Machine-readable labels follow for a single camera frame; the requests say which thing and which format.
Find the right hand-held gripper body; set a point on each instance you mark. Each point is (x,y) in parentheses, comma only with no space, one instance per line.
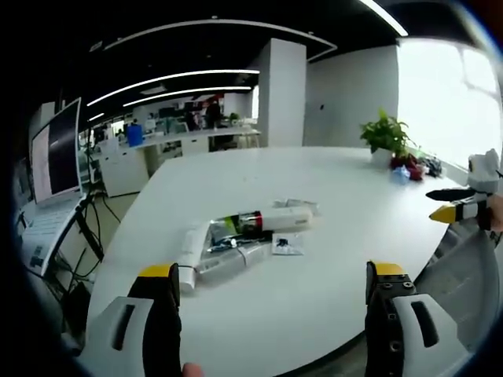
(484,170)

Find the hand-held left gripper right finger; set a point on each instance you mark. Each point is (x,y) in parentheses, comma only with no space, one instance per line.
(408,322)

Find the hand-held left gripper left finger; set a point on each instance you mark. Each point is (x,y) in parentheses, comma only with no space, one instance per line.
(133,314)

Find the white skincare tube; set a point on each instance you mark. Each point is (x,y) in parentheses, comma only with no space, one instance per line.
(191,255)

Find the silver skincare tube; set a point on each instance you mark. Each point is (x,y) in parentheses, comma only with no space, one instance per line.
(232,261)

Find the silver green skincare sachet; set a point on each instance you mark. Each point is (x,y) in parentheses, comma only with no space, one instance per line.
(224,235)

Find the grey skincare sachet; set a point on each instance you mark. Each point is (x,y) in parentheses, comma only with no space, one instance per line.
(298,204)

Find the white tube with red band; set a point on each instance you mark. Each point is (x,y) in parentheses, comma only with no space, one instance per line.
(275,219)

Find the person's left hand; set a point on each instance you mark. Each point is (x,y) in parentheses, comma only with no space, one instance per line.
(192,370)

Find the dark small item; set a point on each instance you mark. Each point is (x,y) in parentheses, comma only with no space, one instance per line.
(433,167)

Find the red cloth bundle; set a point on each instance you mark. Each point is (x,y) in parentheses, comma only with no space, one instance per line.
(410,165)

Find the blue crumpled item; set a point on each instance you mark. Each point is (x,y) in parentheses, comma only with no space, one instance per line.
(400,174)

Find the grey office chair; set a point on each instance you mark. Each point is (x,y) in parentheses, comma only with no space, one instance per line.
(460,271)

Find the potted green plant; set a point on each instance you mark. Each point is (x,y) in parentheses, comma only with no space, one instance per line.
(387,133)

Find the white cabinet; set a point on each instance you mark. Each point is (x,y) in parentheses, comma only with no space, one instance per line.
(123,170)

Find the computer monitor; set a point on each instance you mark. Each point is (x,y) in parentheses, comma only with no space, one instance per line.
(59,153)

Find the blue water jug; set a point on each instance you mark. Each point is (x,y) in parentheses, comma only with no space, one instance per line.
(134,135)

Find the long white counter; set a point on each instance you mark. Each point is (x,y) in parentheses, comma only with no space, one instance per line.
(188,137)

